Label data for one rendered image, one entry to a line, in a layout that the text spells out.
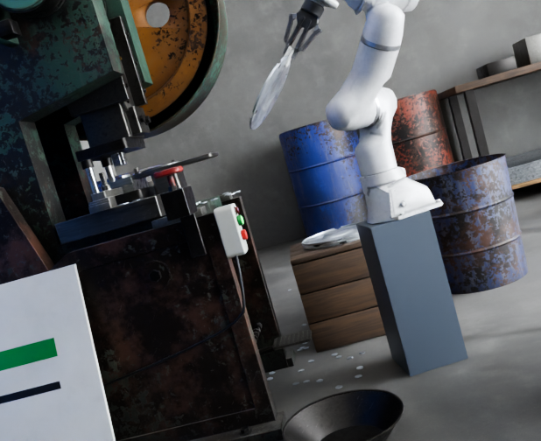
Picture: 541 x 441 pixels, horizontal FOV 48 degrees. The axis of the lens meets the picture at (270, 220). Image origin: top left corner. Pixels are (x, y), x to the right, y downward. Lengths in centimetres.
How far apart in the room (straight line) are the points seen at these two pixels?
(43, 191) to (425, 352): 118
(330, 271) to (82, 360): 92
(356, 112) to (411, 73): 350
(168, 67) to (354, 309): 109
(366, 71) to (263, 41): 353
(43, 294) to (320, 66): 381
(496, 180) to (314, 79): 292
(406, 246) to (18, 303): 108
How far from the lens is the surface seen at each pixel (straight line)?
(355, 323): 224
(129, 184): 187
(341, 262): 218
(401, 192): 180
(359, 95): 175
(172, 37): 231
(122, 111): 187
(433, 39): 529
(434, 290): 183
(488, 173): 247
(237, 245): 161
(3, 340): 184
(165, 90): 226
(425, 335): 185
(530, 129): 541
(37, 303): 178
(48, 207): 184
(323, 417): 168
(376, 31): 172
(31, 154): 186
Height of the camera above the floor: 71
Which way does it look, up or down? 5 degrees down
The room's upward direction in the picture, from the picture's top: 16 degrees counter-clockwise
